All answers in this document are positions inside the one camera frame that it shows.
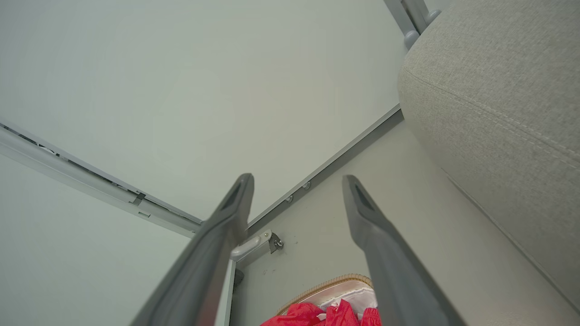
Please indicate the silver metal corner bracket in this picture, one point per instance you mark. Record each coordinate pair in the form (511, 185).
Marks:
(249, 244)

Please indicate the white fabric basket liner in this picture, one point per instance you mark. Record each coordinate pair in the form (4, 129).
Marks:
(349, 294)

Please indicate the long aluminium frame rail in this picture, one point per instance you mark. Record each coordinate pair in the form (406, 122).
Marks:
(68, 174)

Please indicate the grey fabric sofa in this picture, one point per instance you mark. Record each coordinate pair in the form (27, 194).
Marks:
(498, 113)

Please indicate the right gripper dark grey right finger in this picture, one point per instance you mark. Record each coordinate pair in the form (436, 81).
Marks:
(389, 262)

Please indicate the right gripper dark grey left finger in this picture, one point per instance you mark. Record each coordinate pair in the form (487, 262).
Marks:
(204, 253)

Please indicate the grey metal tube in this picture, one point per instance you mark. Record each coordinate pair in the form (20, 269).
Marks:
(401, 18)
(421, 13)

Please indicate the white laundry basket brown rim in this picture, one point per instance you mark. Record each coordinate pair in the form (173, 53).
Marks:
(326, 284)

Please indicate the grey skirting rail with bolts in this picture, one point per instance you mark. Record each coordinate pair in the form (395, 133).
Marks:
(344, 154)

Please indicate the red cloth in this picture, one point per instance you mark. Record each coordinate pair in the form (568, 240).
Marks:
(303, 315)

